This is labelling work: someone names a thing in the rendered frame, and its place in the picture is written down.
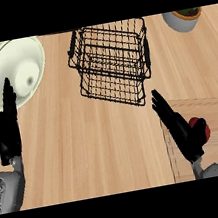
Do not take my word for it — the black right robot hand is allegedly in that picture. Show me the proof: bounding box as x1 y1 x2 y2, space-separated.
148 81 214 169

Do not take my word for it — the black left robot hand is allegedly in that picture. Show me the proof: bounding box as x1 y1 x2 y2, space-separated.
0 75 29 168

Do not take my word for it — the red tomato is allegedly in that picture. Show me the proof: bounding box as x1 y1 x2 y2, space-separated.
187 114 213 144

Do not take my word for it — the wooden cutting board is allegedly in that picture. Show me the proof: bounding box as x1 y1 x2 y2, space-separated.
157 91 218 185

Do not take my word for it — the white bowl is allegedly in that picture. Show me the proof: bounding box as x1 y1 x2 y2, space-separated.
0 35 54 113

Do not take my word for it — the grey plant pot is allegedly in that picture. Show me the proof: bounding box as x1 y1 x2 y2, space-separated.
161 7 206 37

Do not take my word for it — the black tiered wire basket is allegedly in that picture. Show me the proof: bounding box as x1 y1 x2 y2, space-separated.
62 16 161 119

